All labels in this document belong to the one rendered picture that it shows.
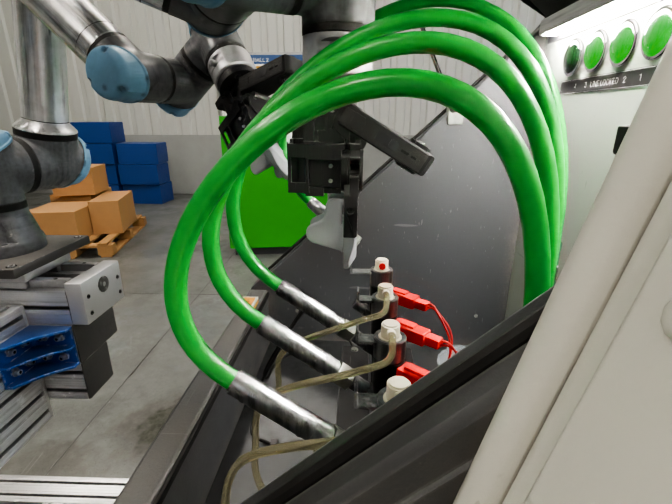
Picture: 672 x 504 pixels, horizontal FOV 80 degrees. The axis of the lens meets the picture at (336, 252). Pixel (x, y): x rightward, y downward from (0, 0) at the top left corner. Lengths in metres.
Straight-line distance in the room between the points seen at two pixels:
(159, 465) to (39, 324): 0.56
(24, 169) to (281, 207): 3.03
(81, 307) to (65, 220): 3.67
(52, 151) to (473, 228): 0.89
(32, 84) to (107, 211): 3.71
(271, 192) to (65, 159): 2.91
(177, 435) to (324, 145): 0.37
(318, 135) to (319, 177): 0.05
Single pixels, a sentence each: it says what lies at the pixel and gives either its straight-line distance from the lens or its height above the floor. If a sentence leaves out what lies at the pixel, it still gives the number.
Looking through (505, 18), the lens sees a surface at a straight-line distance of 0.52.
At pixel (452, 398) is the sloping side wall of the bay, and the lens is 0.17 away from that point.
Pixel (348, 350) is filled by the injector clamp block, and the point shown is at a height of 0.98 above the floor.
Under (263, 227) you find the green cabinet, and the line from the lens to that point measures 3.93.
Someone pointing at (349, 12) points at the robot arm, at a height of 1.39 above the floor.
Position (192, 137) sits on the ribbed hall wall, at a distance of 7.46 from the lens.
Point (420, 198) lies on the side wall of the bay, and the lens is 0.80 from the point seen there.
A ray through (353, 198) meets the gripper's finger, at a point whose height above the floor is 1.22.
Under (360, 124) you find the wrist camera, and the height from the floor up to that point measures 1.29.
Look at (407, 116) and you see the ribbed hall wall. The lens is 7.06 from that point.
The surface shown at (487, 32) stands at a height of 1.36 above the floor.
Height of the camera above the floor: 1.30
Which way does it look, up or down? 19 degrees down
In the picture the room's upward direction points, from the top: straight up
